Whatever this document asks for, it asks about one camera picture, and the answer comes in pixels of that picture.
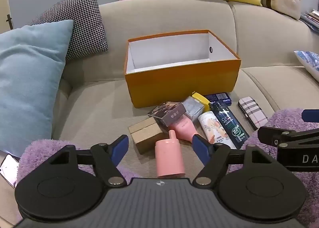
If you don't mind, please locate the dark shampoo bottle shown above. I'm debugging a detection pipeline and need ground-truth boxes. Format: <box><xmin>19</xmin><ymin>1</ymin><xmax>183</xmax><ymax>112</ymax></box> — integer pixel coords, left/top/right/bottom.
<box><xmin>210</xmin><ymin>102</ymin><xmax>250</xmax><ymax>149</ymax></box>

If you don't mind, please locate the white floral tube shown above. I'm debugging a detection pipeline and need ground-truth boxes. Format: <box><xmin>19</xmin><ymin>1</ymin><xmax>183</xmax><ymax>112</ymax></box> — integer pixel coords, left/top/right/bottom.
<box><xmin>198</xmin><ymin>111</ymin><xmax>237</xmax><ymax>150</ymax></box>

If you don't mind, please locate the stack of books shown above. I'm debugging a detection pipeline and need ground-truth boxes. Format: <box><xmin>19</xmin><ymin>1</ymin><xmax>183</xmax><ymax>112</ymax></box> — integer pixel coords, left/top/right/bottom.
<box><xmin>300</xmin><ymin>9</ymin><xmax>319</xmax><ymax>35</ymax></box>

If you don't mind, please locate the gold box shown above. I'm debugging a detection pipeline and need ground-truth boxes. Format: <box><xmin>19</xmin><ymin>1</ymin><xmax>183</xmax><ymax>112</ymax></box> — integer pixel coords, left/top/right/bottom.
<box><xmin>128</xmin><ymin>117</ymin><xmax>170</xmax><ymax>155</ymax></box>

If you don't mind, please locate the blue box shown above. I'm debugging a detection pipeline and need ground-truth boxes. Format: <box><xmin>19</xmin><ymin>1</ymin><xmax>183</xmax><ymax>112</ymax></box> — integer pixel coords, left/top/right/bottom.
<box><xmin>204</xmin><ymin>93</ymin><xmax>233</xmax><ymax>105</ymax></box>

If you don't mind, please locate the light blue cushion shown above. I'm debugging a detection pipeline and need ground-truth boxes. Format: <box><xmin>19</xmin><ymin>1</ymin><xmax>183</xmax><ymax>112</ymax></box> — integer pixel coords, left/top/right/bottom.
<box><xmin>0</xmin><ymin>19</ymin><xmax>74</xmax><ymax>159</ymax></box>

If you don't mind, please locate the houndstooth cushion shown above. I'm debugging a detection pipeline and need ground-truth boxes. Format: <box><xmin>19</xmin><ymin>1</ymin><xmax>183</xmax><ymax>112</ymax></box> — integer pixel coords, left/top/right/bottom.
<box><xmin>29</xmin><ymin>0</ymin><xmax>109</xmax><ymax>61</ymax></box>

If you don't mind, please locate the orange cardboard box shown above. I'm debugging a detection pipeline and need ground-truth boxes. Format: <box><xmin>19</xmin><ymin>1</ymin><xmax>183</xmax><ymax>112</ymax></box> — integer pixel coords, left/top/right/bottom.
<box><xmin>124</xmin><ymin>29</ymin><xmax>242</xmax><ymax>109</ymax></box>

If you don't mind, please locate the beige sofa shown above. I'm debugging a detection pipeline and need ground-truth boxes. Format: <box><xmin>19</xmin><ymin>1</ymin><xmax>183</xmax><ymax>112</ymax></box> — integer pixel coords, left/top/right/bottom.
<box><xmin>51</xmin><ymin>0</ymin><xmax>319</xmax><ymax>180</ymax></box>

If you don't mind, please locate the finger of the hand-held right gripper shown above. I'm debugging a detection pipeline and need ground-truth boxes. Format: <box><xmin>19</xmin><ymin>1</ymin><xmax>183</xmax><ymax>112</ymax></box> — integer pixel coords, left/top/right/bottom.
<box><xmin>257</xmin><ymin>125</ymin><xmax>319</xmax><ymax>149</ymax></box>
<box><xmin>301</xmin><ymin>109</ymin><xmax>319</xmax><ymax>122</ymax></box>

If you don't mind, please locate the pink bottle with nozzle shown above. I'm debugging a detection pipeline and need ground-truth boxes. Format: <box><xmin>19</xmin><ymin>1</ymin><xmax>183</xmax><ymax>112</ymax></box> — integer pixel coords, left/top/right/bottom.
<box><xmin>155</xmin><ymin>130</ymin><xmax>185</xmax><ymax>178</ymax></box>

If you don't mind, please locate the pink round bottle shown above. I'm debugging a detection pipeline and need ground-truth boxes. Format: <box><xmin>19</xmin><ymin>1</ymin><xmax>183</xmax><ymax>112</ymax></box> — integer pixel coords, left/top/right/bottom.
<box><xmin>167</xmin><ymin>115</ymin><xmax>200</xmax><ymax>142</ymax></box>

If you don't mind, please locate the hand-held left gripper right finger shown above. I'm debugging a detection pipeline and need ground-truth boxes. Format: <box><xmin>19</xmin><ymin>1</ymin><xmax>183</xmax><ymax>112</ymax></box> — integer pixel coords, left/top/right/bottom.
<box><xmin>191</xmin><ymin>133</ymin><xmax>271</xmax><ymax>186</ymax></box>

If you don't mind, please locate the plaid case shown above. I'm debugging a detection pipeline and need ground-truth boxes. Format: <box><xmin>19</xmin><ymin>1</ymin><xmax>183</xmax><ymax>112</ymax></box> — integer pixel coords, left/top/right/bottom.
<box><xmin>237</xmin><ymin>96</ymin><xmax>270</xmax><ymax>131</ymax></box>

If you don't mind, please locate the silver box with yellow cap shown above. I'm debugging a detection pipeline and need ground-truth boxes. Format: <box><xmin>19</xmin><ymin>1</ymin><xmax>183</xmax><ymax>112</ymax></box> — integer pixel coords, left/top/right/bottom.
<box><xmin>181</xmin><ymin>92</ymin><xmax>211</xmax><ymax>122</ymax></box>

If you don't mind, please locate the purple fluffy blanket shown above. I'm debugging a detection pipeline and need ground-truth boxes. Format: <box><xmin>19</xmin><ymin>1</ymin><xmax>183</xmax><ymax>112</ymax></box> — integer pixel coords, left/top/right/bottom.
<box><xmin>17</xmin><ymin>108</ymin><xmax>319</xmax><ymax>228</ymax></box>

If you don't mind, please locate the smartphone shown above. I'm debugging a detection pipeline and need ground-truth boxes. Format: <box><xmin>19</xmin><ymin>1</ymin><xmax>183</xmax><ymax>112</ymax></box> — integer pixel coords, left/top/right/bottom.
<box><xmin>0</xmin><ymin>154</ymin><xmax>21</xmax><ymax>189</ymax></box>

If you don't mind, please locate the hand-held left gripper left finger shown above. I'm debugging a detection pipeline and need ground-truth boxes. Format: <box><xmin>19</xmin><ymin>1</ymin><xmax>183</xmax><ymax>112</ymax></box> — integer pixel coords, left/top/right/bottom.
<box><xmin>50</xmin><ymin>134</ymin><xmax>129</xmax><ymax>187</ymax></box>

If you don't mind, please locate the blue patterned pillow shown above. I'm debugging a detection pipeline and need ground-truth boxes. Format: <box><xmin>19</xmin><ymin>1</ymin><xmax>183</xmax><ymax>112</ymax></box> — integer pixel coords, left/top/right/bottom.
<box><xmin>293</xmin><ymin>50</ymin><xmax>319</xmax><ymax>83</ymax></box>

